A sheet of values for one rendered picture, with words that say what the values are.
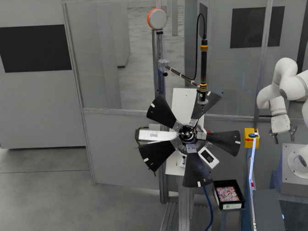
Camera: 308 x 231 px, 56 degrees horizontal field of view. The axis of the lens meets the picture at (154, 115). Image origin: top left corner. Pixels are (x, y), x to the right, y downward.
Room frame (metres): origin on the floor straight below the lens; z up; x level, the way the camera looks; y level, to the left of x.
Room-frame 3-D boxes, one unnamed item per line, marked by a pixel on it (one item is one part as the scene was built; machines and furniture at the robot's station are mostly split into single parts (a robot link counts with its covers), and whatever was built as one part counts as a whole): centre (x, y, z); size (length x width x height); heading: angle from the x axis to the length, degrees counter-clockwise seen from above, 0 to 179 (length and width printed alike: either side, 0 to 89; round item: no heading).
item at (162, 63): (2.32, -0.10, 1.53); 0.10 x 0.07 x 0.08; 21
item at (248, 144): (1.93, -0.74, 1.02); 0.16 x 0.10 x 0.11; 166
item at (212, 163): (1.75, -0.38, 0.98); 0.20 x 0.16 x 0.20; 166
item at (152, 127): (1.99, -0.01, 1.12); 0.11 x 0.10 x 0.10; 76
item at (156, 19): (2.40, -0.06, 1.88); 0.17 x 0.15 x 0.16; 76
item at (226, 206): (1.52, -0.47, 0.85); 0.22 x 0.17 x 0.07; 1
